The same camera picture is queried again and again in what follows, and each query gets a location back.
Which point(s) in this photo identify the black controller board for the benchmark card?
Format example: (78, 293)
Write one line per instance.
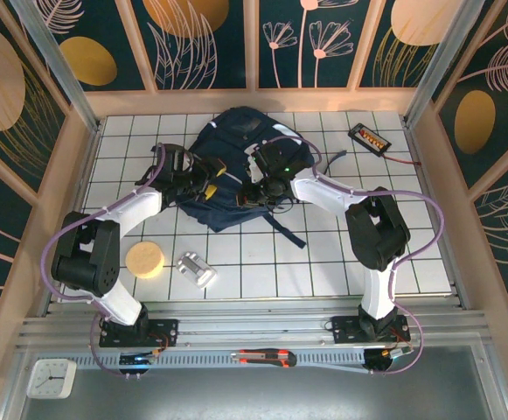
(133, 359)
(378, 361)

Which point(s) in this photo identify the orange black utility knife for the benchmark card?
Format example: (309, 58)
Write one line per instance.
(266, 356)

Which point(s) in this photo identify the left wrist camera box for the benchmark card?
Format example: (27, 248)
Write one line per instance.
(183, 159)

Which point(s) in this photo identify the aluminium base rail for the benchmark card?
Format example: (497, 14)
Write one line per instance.
(258, 326)

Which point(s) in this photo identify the silver metal clip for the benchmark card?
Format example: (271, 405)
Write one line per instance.
(196, 270)

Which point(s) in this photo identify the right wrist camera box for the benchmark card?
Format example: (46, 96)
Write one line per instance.
(253, 170)

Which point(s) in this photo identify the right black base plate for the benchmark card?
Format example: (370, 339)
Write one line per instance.
(345, 330)

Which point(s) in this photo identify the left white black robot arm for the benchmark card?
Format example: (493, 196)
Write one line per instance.
(87, 262)

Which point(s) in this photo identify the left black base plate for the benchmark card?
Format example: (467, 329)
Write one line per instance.
(166, 332)

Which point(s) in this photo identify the white square clock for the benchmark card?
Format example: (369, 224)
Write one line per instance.
(51, 378)

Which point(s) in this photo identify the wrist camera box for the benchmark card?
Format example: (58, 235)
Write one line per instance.
(253, 170)
(183, 159)

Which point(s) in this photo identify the black charger board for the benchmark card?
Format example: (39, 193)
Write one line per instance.
(369, 136)

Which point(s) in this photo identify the aluminium frame post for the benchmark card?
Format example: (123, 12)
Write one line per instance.
(57, 61)
(441, 57)

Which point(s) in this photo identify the round yellow sponge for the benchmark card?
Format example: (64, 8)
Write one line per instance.
(145, 260)

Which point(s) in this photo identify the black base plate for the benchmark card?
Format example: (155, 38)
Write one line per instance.
(345, 330)
(166, 332)

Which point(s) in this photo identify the navy blue backpack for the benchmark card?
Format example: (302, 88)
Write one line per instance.
(231, 135)

